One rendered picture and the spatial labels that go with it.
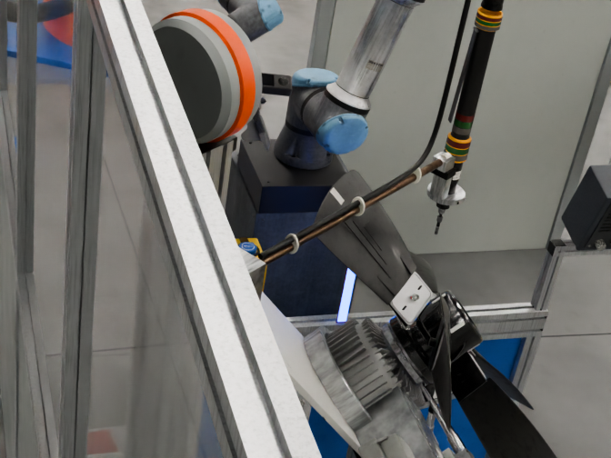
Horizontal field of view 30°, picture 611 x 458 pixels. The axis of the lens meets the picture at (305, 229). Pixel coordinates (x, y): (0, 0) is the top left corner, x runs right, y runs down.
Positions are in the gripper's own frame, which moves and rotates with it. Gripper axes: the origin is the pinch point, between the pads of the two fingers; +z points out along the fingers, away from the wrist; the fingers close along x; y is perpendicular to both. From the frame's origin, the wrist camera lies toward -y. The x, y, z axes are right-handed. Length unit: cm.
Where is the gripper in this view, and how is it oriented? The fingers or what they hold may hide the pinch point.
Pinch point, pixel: (268, 125)
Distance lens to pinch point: 270.8
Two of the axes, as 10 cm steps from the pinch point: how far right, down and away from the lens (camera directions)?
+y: -9.5, 2.4, 1.8
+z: 2.9, 5.6, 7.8
